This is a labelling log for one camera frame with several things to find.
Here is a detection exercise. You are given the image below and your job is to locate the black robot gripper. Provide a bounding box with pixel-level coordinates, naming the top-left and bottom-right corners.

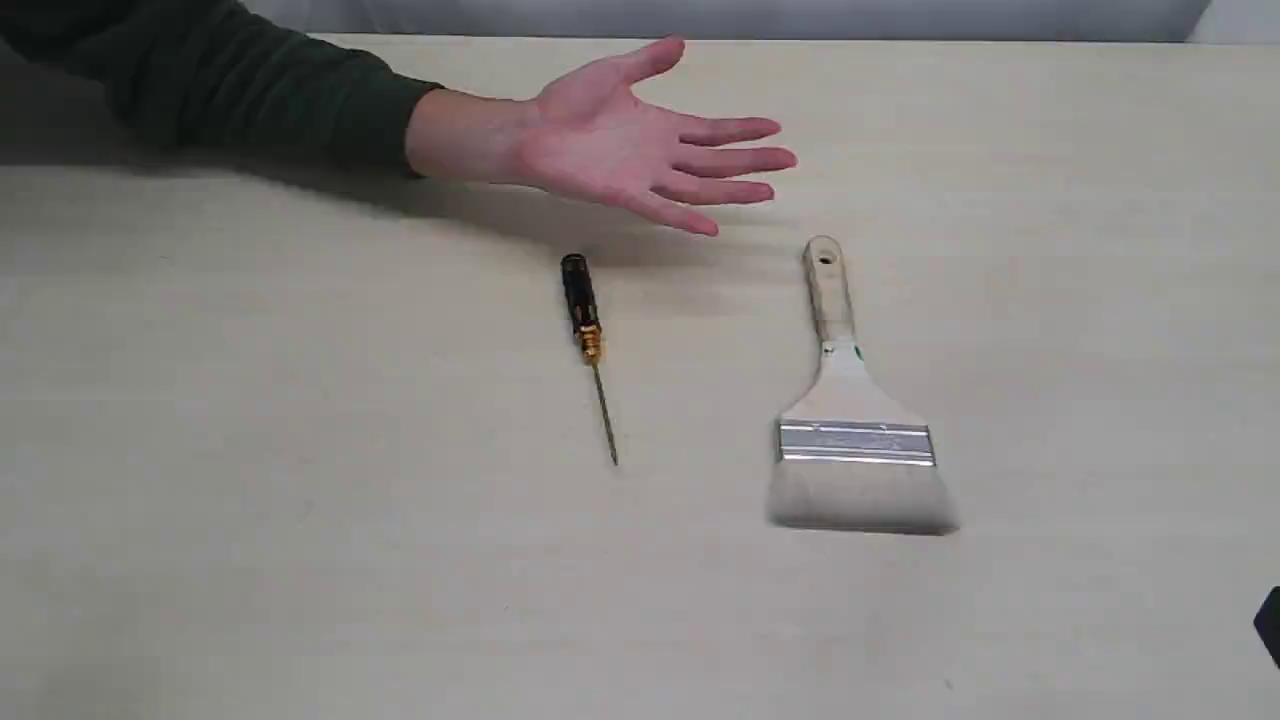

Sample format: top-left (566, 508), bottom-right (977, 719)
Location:
top-left (1254, 588), bottom-right (1280, 667)

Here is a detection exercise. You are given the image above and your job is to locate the wide wooden paint brush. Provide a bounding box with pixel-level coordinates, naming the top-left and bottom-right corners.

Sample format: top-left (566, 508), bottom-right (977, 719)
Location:
top-left (765, 234), bottom-right (960, 536)

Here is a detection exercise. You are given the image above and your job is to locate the open bare human hand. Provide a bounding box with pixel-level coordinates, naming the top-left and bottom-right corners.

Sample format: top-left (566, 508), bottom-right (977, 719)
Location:
top-left (511, 37), bottom-right (797, 237)

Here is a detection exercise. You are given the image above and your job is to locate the black and gold screwdriver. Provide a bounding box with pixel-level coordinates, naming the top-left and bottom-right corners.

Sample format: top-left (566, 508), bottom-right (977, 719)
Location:
top-left (559, 252), bottom-right (620, 468)

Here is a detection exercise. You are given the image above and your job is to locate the forearm in dark green sleeve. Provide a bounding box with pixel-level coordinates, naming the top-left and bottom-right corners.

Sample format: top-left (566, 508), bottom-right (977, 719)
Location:
top-left (3, 1), bottom-right (530, 182)

